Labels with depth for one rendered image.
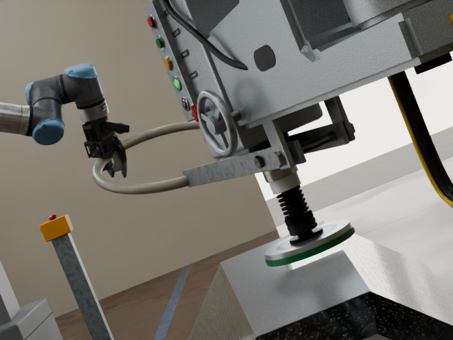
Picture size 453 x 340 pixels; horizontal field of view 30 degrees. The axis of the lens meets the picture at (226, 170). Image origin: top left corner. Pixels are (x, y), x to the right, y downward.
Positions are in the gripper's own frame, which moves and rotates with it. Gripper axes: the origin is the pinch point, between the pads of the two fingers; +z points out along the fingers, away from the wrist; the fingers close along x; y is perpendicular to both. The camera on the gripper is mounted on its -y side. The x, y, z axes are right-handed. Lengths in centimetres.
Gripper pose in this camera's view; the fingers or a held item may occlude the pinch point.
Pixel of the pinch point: (118, 173)
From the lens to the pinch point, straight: 272.9
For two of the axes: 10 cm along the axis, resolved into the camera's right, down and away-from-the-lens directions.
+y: -5.1, 4.4, -7.4
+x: 8.2, 0.0, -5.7
